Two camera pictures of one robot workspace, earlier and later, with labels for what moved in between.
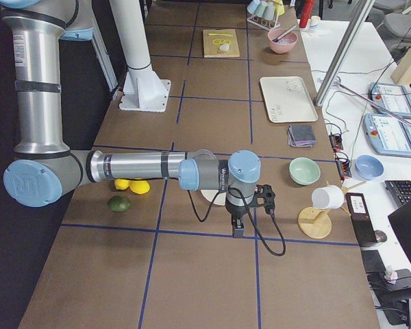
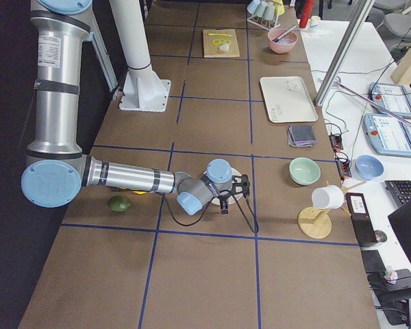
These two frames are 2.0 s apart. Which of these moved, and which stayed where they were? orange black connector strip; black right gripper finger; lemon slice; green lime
Moved: black right gripper finger
Stayed: lemon slice; orange black connector strip; green lime
